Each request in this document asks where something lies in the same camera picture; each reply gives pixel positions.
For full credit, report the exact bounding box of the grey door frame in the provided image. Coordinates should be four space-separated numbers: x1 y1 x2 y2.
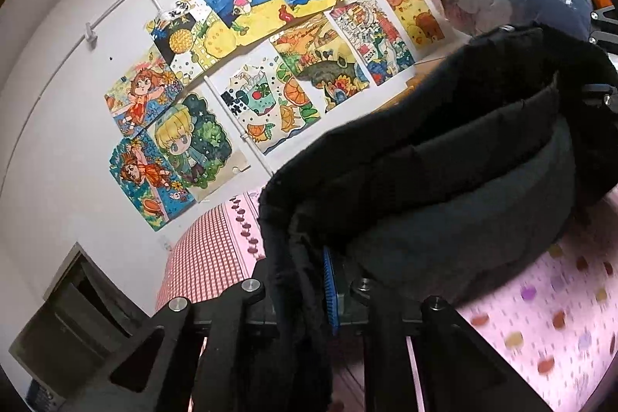
10 243 150 398

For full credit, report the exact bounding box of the black padded jacket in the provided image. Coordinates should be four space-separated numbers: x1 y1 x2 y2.
258 26 618 412

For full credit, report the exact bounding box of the pink apple printed bedsheet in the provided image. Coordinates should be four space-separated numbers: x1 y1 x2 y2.
224 187 618 412

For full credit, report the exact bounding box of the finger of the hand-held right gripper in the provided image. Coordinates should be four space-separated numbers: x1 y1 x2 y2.
581 82 618 114
588 5 618 45

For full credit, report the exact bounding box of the red checked quilt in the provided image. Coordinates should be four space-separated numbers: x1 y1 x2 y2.
154 200 252 316

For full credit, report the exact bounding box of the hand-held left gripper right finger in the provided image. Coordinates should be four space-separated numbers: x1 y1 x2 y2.
323 245 551 412

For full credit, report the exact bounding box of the wooden bed headboard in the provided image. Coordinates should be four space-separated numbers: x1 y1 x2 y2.
377 59 438 114

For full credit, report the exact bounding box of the group of colourful wall drawings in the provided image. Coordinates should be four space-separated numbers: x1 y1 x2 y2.
104 0 447 232

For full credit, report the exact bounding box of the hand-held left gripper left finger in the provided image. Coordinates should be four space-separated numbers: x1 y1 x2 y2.
63 279 271 412

